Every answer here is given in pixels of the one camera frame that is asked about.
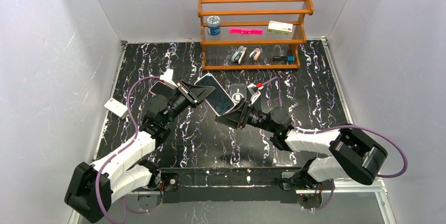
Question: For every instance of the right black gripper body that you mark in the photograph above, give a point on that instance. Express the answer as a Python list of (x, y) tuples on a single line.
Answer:
[(244, 115)]

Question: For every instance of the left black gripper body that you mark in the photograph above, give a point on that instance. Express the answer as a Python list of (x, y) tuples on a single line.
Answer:
[(188, 94)]

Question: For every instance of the left black motor mount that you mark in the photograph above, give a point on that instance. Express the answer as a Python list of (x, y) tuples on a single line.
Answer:
[(170, 181)]

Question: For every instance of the white box with red label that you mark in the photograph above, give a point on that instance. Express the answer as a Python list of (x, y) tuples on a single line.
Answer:
[(117, 108)]

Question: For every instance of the orange wooden shelf rack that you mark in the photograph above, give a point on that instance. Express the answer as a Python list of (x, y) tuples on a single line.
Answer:
[(218, 50)]

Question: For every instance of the pink white stapler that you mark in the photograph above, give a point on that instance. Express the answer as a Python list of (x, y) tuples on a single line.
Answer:
[(254, 55)]

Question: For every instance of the blue white round jar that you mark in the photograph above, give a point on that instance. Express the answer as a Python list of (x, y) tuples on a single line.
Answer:
[(213, 24)]

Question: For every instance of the pink plastic ruler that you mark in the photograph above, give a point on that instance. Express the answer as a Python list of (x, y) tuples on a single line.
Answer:
[(245, 31)]

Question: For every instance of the right black motor mount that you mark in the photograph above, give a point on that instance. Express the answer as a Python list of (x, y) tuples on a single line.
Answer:
[(311, 198)]

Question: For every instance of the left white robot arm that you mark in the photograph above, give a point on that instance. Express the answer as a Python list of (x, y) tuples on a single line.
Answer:
[(94, 187)]

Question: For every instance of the white cardboard box on shelf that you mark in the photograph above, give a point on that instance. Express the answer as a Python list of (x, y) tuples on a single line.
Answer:
[(280, 28)]

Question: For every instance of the black motor mount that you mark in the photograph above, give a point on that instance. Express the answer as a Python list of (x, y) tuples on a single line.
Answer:
[(311, 198), (170, 181)]

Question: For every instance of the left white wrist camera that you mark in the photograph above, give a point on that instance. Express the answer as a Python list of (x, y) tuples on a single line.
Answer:
[(167, 79)]

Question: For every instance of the black blue small device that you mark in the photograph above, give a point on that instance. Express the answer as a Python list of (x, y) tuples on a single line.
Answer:
[(287, 59)]

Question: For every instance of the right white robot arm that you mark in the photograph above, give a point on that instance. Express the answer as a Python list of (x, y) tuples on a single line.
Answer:
[(350, 152)]

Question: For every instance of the blue grey stapler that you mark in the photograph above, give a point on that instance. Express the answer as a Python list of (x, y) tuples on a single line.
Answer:
[(238, 55)]

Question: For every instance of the clear phone case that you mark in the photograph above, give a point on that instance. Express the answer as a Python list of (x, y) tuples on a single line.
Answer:
[(238, 92)]

